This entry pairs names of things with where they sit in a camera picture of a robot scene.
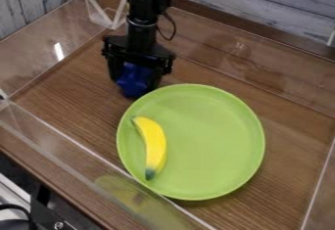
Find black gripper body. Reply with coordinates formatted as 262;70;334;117
102;35;176;74

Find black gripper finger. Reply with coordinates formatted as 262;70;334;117
107;58;124;81
148;67;166;91

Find blue star-shaped block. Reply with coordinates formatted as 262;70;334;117
116;63;154;97

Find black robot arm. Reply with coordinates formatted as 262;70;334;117
102;0;176;97

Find green plate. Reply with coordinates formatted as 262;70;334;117
116;84;266;201

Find yellow toy banana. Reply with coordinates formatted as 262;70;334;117
132;116;168;180

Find clear acrylic tray walls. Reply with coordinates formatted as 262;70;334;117
0;0;335;230

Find black metal bracket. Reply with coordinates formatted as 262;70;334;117
27;182;102;230

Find black cable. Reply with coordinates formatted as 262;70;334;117
0;204;36;230

